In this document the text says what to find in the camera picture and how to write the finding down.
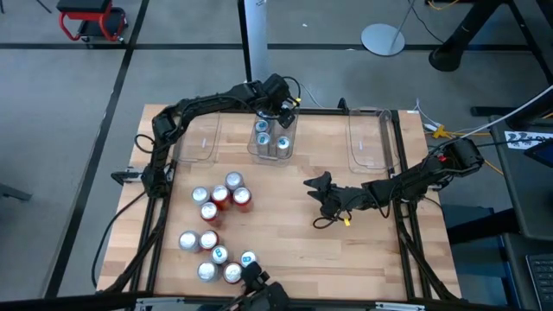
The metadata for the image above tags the thick white cable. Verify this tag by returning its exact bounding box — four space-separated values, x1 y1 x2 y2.
429 85 553 153

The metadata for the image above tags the black white tall pole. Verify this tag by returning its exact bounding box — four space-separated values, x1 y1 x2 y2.
236 0 271 84

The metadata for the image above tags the silver bracket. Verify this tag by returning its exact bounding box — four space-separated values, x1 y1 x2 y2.
374 301 427 311
134 296 186 311

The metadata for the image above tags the thin white cable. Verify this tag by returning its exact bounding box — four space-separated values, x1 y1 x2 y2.
300 81 321 108

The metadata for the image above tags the black desk foot bar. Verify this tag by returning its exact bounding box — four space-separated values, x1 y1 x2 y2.
446 208 519 246

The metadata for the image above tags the blue tablet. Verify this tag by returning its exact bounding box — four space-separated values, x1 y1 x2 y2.
523 137 553 169

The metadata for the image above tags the clear plastic bin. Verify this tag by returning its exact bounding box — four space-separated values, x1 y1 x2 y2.
246 105 300 168
346 107 399 175
171 111 222 168

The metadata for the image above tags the yellow cable with plug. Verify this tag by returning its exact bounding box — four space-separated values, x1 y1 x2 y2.
431 124 505 176

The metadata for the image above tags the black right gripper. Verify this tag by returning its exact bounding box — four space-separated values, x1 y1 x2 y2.
303 171 368 219

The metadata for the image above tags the black clamp device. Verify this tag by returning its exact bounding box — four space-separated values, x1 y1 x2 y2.
218 261 291 311

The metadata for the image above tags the black cable yellow tag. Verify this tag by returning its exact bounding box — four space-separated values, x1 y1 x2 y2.
312 209 352 230
280 75 302 107

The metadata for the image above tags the thin grey stand pole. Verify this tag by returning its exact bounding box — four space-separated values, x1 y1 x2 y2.
388 0 418 44

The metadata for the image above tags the group of blue-top cans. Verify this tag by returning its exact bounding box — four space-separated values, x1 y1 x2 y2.
102 105 460 302

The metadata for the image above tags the black crossbar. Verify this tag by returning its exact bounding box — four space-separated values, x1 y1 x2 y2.
0 291 553 311

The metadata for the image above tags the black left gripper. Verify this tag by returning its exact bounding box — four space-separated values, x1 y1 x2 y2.
258 73 299 130

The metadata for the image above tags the black floor cable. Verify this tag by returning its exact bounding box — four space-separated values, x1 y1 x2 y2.
91 192 148 289

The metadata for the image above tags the black desk leg frame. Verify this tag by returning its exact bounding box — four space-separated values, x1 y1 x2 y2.
428 0 553 86

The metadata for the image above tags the dark grey furniture leg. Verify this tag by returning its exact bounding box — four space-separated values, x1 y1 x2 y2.
0 183 34 203

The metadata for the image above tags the red soda can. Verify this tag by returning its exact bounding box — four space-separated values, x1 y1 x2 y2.
200 201 224 229
232 186 254 213
199 229 221 251
211 184 232 212
222 262 245 285

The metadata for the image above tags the red black rolling stool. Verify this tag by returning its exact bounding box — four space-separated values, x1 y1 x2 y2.
56 0 129 43

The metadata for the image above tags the dark grey desk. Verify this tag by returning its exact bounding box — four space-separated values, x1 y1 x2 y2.
490 84 553 311

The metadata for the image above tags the silver pink raspberry soda can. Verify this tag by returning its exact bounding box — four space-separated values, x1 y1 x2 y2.
224 171 245 194

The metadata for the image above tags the grey round base plate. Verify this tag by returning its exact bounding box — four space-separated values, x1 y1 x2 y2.
360 23 406 57

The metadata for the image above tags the black keyboard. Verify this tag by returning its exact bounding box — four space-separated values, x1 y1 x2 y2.
524 253 553 311

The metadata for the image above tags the thin black cable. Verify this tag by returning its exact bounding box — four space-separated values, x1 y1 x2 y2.
407 0 446 44

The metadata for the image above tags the white printed paper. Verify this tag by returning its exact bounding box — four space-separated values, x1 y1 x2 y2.
504 130 553 151

